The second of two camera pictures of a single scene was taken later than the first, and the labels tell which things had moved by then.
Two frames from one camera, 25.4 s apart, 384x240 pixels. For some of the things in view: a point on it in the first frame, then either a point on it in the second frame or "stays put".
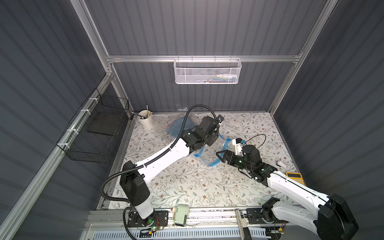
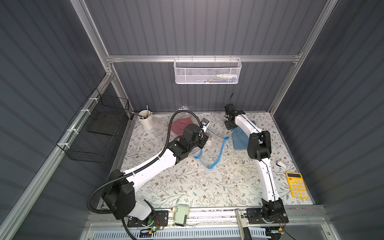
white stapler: x=281 y=164 stays put
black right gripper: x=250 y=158 to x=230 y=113
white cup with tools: x=146 y=119 stays put
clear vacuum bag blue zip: x=211 y=153 stays put
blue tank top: x=174 y=128 to x=240 y=140
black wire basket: x=92 y=136 stays put
